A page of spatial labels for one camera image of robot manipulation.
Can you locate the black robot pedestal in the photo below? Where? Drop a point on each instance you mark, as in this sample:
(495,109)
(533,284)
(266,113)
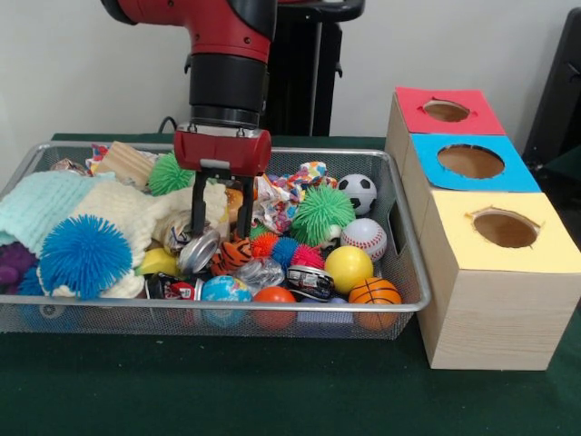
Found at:
(313,68)

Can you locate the orange tiger striped plush toy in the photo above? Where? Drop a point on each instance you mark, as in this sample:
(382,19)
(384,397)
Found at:
(231,256)

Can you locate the silver drink can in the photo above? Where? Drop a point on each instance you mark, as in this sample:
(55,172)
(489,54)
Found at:
(199,252)

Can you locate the orange toy basketball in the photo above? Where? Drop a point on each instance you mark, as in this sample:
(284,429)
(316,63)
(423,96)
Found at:
(375,291)

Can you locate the cream cloth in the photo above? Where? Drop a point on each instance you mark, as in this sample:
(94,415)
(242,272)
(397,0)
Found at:
(136,204)

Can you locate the wooden box with three holes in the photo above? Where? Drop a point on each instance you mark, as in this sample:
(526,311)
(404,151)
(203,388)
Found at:
(499,318)

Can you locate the silver mesh bin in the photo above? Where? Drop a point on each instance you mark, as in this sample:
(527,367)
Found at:
(136,318)

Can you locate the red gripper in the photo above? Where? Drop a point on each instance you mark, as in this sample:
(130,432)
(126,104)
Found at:
(222,152)

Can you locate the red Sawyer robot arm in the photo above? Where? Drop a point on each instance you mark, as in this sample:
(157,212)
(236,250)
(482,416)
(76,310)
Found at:
(227,68)

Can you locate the large blue spiky ball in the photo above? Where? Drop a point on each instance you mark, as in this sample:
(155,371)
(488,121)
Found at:
(84,256)

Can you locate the mint green cloth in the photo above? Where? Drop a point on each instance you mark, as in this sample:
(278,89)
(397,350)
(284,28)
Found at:
(32,204)

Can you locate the yellow ball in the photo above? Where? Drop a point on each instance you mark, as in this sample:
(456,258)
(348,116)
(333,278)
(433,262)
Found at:
(348,270)

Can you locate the colourful patterned fabric toy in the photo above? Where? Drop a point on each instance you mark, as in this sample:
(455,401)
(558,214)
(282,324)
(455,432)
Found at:
(290,191)

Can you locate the white toy baseball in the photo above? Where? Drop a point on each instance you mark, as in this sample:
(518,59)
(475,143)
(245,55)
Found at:
(364,240)

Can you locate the toy soccer ball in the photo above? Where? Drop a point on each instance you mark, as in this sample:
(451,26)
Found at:
(357,194)

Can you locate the dark green side table cloth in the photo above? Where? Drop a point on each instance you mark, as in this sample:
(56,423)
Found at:
(567,165)

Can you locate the green spiky ball with eyes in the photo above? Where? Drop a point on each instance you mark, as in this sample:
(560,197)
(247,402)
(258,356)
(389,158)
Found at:
(322,211)
(170,175)

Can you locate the black side stand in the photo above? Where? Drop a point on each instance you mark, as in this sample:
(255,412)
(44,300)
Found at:
(558,91)

